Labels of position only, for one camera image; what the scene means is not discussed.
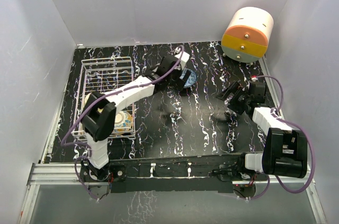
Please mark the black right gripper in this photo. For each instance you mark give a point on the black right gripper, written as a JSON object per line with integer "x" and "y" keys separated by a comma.
{"x": 233, "y": 106}

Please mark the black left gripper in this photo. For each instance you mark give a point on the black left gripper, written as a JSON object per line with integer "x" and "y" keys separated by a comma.
{"x": 178, "y": 82}

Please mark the blue patterned bowl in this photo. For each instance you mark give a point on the blue patterned bowl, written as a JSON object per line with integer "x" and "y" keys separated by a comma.
{"x": 191, "y": 79}

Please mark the orange blue swirl bowl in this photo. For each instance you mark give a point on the orange blue swirl bowl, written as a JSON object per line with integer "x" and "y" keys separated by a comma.
{"x": 123, "y": 122}

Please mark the yellow sun pattern bowl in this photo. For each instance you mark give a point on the yellow sun pattern bowl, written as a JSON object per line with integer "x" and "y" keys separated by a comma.
{"x": 89, "y": 99}

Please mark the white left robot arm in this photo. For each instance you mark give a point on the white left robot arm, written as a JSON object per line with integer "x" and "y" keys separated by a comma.
{"x": 98, "y": 117}

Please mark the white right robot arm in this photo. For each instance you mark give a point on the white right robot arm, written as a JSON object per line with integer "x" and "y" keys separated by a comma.
{"x": 285, "y": 150}

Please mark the cylindrical drawer cabinet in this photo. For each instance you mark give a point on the cylindrical drawer cabinet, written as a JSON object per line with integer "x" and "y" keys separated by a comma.
{"x": 247, "y": 36}

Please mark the white wire dish rack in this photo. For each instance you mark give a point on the white wire dish rack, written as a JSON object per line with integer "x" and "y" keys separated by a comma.
{"x": 104, "y": 75}

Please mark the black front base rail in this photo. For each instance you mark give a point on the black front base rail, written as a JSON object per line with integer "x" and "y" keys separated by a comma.
{"x": 181, "y": 174}

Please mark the aluminium frame rail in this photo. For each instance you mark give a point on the aluminium frame rail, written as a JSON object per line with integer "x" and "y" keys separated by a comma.
{"x": 45, "y": 174}

